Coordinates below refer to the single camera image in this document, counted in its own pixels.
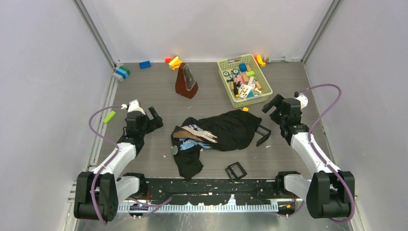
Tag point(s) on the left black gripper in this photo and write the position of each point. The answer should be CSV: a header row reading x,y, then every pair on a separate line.
x,y
156,121

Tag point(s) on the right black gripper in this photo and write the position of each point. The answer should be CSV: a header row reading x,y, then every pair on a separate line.
x,y
275,102

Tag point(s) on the black printed t-shirt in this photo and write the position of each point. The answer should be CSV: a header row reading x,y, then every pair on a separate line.
x,y
230,131

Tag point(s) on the black square jewellery box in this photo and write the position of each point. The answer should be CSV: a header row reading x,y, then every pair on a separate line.
x,y
235,172

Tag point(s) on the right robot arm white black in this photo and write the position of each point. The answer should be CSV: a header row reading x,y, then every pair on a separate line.
x,y
330,192

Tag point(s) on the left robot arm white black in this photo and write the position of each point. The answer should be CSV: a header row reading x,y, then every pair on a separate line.
x,y
99,192

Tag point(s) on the round iridescent badge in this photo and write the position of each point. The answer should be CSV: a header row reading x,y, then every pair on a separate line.
x,y
175,150

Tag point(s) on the white patterned toy block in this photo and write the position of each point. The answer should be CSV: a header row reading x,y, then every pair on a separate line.
x,y
244,90

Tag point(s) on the green block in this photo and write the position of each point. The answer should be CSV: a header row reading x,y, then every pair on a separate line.
x,y
109,117

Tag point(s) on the brown metronome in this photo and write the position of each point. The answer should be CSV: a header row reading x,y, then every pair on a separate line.
x,y
185,85

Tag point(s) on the blue cube in basket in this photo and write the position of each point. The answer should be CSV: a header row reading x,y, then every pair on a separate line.
x,y
242,67

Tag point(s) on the orange yellow blocks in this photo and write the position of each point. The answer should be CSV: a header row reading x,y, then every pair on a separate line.
x,y
259,60

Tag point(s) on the blue green white blocks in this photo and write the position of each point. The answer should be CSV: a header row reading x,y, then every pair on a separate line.
x,y
120,73

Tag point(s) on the blue brick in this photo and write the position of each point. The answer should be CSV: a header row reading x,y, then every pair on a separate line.
x,y
144,65

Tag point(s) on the yellow red blocks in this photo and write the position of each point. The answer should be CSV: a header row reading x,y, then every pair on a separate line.
x,y
174,63

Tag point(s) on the green plastic basket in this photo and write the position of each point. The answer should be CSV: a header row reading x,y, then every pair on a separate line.
x,y
232,78

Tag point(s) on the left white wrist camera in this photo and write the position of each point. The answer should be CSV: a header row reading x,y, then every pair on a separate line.
x,y
133,106

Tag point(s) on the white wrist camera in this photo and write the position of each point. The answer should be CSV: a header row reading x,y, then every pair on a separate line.
x,y
133,106
302,99

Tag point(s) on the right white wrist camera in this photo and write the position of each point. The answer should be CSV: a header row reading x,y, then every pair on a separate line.
x,y
302,99

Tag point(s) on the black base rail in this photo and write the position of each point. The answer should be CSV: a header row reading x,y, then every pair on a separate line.
x,y
211,191

